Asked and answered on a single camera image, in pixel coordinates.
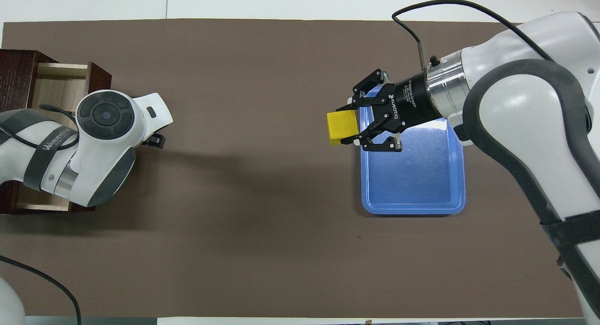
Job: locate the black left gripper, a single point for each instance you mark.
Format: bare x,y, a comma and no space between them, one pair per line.
155,141

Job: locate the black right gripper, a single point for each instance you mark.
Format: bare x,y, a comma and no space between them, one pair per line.
412,102

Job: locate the yellow cube block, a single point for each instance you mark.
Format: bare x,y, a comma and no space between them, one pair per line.
340,125

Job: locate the dark wood drawer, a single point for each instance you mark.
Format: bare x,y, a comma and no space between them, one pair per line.
61,83

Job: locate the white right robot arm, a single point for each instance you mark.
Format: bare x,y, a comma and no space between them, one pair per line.
515,104

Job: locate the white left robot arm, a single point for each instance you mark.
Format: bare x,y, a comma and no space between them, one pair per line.
103,147

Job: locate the blue plastic tray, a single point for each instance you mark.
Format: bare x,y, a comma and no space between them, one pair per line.
412,184

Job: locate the brown paper table mat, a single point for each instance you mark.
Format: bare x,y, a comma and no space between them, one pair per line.
258,245

